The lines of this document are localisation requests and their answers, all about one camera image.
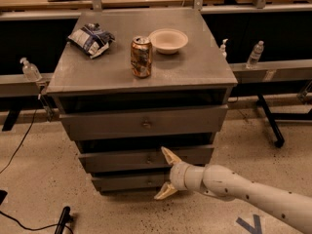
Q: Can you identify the blue white chip bag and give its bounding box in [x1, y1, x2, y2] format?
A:
[67, 23, 115, 59]

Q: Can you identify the black floor cable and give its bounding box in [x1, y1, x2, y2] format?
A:
[0, 95, 75, 234]

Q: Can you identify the orange soda can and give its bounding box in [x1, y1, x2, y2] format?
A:
[131, 36, 153, 78]

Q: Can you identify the clear sanitizer pump bottle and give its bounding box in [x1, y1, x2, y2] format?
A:
[20, 58, 42, 82]

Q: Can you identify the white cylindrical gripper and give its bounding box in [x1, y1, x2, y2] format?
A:
[154, 146, 207, 200]

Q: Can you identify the black stand foot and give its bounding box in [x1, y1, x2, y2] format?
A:
[55, 206, 71, 234]

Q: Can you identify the grey top drawer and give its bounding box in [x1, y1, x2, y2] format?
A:
[60, 105, 228, 140]

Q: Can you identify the black table leg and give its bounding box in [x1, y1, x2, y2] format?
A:
[256, 94, 285, 148]

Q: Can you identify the white paper bowl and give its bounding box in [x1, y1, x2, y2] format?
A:
[149, 28, 188, 55]

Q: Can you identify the clear plastic water bottle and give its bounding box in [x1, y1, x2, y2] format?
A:
[246, 41, 264, 69]

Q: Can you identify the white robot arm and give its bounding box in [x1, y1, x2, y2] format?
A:
[154, 147, 312, 234]

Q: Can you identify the small white pump bottle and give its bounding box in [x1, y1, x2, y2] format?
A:
[219, 39, 228, 58]

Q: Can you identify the grey drawer cabinet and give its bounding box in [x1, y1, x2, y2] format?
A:
[46, 7, 239, 194]

